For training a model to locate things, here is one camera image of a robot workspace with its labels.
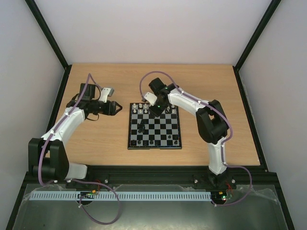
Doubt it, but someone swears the black white chess board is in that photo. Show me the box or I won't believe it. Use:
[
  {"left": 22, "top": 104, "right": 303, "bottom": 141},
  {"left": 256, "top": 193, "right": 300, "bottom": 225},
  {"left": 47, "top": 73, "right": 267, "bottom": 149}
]
[{"left": 128, "top": 103, "right": 182, "bottom": 150}]

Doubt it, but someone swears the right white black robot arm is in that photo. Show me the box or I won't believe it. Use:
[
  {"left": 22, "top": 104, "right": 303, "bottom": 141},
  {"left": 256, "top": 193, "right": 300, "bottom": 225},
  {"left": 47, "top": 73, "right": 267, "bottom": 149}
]
[{"left": 144, "top": 78, "right": 229, "bottom": 188}]

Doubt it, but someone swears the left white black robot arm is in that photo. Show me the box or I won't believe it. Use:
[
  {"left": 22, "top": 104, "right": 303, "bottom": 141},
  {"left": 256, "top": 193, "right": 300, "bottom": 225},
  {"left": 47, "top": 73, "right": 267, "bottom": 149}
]
[{"left": 28, "top": 83, "right": 122, "bottom": 186}]

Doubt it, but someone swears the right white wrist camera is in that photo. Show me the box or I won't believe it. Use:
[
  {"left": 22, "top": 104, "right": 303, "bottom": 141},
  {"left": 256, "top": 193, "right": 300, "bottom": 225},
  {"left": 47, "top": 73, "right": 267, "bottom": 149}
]
[{"left": 142, "top": 92, "right": 157, "bottom": 106}]

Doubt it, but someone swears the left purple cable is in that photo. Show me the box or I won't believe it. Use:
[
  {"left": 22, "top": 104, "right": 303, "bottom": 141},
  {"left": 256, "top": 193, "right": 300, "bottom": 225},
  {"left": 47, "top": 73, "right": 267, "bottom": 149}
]
[{"left": 38, "top": 73, "right": 120, "bottom": 225}]

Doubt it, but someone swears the light blue slotted cable duct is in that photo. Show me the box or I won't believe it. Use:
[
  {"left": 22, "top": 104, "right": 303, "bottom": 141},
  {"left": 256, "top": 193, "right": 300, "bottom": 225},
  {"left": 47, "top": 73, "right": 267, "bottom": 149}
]
[{"left": 29, "top": 191, "right": 212, "bottom": 202}]

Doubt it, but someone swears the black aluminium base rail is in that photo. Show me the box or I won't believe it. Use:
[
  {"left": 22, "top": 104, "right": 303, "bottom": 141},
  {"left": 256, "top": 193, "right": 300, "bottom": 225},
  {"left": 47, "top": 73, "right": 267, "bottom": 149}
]
[{"left": 24, "top": 164, "right": 279, "bottom": 190}]

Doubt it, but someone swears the left black frame post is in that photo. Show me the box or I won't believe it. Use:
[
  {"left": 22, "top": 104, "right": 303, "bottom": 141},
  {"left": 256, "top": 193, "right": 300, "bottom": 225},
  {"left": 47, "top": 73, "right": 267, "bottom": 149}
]
[{"left": 24, "top": 0, "right": 71, "bottom": 70}]

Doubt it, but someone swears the black frame post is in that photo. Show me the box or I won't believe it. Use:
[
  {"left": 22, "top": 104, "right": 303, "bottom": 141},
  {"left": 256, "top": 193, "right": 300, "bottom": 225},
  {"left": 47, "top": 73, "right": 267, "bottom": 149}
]
[
  {"left": 24, "top": 0, "right": 71, "bottom": 70},
  {"left": 234, "top": 0, "right": 282, "bottom": 70}
]

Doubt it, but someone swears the right black frame post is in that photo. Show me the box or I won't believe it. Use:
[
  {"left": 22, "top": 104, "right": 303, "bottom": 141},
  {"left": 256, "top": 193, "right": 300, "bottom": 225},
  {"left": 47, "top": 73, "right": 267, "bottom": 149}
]
[{"left": 234, "top": 0, "right": 282, "bottom": 70}]

